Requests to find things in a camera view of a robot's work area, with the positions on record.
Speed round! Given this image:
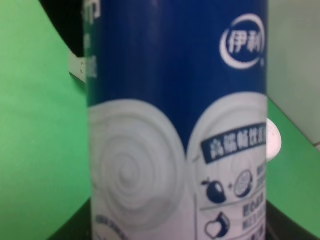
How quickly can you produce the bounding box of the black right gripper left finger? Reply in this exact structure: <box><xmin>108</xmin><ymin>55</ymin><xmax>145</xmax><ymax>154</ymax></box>
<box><xmin>48</xmin><ymin>198</ymin><xmax>92</xmax><ymax>240</ymax></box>

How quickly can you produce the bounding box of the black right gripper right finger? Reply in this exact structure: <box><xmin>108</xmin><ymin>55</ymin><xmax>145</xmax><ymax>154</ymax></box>
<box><xmin>266</xmin><ymin>201</ymin><xmax>320</xmax><ymax>240</ymax></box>

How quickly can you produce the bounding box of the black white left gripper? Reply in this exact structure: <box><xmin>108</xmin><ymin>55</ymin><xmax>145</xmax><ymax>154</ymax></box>
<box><xmin>39</xmin><ymin>0</ymin><xmax>86</xmax><ymax>83</ymax></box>

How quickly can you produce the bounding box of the blue-capped yogurt drink bottle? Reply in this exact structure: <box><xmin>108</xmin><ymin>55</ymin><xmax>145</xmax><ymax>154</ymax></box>
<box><xmin>83</xmin><ymin>0</ymin><xmax>268</xmax><ymax>240</ymax></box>

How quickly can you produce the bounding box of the white milk bottle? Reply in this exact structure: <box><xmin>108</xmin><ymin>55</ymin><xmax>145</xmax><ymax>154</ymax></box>
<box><xmin>266</xmin><ymin>118</ymin><xmax>282</xmax><ymax>162</ymax></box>

